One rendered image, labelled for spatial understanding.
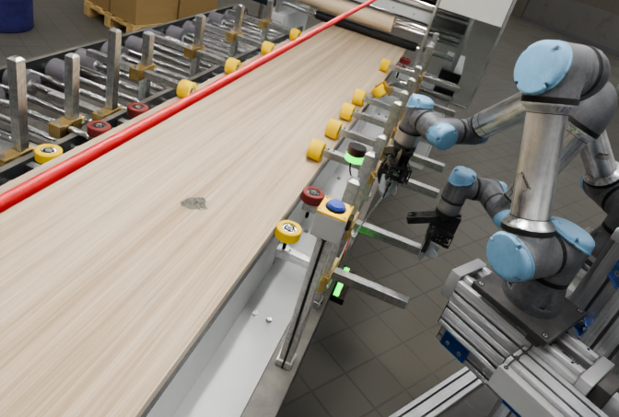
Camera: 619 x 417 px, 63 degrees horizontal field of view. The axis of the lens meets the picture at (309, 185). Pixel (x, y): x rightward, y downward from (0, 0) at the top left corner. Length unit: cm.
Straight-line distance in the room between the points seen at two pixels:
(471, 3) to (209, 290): 315
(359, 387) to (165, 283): 132
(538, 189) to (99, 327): 100
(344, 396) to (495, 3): 284
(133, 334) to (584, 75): 110
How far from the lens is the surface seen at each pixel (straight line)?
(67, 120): 205
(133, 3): 570
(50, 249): 140
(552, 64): 116
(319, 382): 235
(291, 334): 135
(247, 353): 155
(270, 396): 138
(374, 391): 242
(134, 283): 130
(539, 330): 137
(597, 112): 151
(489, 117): 146
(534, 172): 120
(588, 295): 160
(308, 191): 175
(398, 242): 176
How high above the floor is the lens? 180
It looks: 30 degrees down
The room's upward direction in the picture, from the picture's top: 16 degrees clockwise
